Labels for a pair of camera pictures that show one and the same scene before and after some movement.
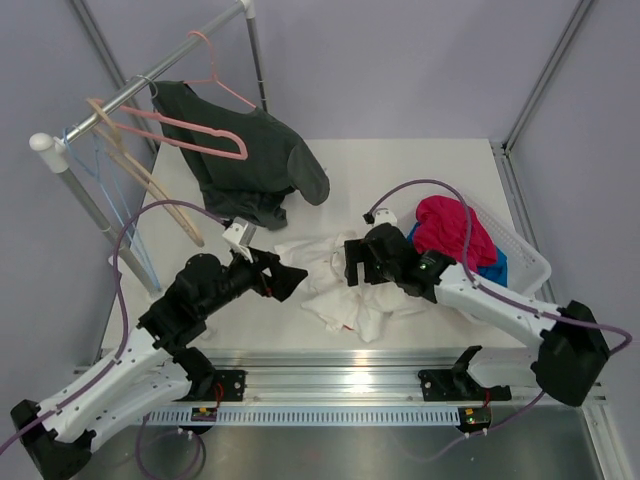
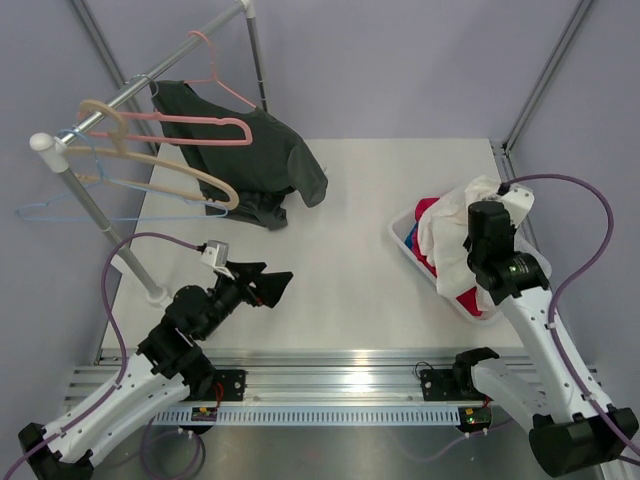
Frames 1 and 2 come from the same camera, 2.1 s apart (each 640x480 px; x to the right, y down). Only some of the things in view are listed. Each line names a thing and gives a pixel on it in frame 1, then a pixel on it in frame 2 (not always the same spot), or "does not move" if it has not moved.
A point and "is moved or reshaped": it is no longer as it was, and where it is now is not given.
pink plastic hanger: (219, 133) is moved or reshaped
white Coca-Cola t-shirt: (360, 308) -> (443, 227)
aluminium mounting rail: (361, 378) does not move
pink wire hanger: (214, 78) does not move
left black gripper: (284, 280) -> (269, 285)
